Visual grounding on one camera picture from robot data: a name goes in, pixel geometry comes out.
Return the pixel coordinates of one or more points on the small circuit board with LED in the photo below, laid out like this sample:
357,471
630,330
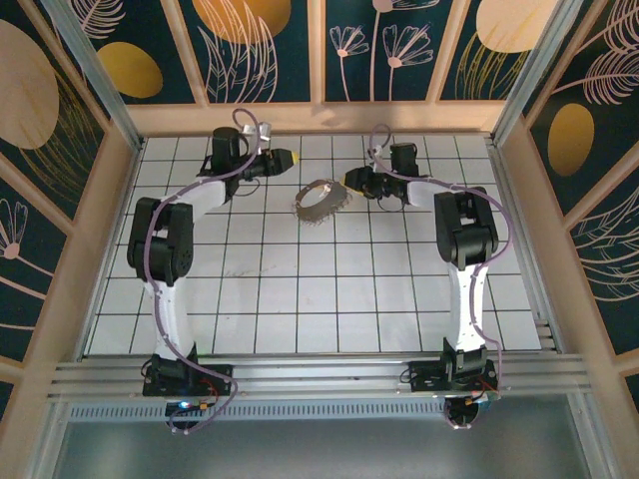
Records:
187,405
469,403

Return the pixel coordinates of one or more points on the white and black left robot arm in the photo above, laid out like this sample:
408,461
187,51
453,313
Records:
175,314

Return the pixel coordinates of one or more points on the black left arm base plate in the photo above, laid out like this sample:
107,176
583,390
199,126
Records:
219,376

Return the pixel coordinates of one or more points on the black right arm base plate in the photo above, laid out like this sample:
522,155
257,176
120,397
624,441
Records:
424,379

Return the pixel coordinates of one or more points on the aluminium mounting rail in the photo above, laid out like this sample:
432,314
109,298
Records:
319,379

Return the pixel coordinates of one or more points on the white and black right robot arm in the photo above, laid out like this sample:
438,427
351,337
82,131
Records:
461,314

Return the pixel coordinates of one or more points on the aluminium table edge rail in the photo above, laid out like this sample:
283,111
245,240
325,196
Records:
505,199

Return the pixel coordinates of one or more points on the aluminium corner post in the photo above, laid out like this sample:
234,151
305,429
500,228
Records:
536,75
99,80

